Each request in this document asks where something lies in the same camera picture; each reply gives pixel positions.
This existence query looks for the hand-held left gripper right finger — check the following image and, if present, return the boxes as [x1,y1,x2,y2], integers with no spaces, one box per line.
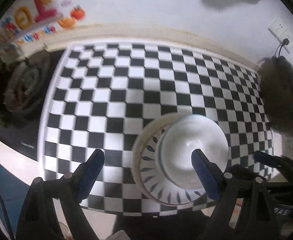
[191,149,279,240]

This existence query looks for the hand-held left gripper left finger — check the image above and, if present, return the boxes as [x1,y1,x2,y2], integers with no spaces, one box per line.
[16,149,105,240]

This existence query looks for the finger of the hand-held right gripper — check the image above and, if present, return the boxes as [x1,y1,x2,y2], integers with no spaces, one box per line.
[253,151,293,178]

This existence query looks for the pink floral white plate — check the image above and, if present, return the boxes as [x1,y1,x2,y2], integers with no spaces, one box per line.
[132,114,212,207]

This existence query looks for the blue leaf pattern plate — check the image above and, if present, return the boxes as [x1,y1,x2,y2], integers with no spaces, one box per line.
[139,127,210,205]

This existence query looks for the dark round pot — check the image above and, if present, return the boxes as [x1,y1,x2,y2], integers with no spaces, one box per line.
[258,56,293,136]

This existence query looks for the black and white checkered mat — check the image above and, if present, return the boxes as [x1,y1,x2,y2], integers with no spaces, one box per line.
[38,42,274,217]

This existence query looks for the black glass cooktop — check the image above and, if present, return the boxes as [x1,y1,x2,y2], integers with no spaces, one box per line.
[0,46,65,152]

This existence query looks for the stove burner grate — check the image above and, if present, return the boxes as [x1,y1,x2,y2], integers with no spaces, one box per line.
[3,52,50,119]

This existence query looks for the black power cable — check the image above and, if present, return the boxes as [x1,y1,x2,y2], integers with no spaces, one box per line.
[274,38,290,61]

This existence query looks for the white wall socket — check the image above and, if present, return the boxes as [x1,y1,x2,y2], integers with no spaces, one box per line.
[268,17,293,54]

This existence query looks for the colourful wall stickers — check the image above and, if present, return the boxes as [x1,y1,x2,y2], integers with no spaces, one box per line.
[0,0,87,54]

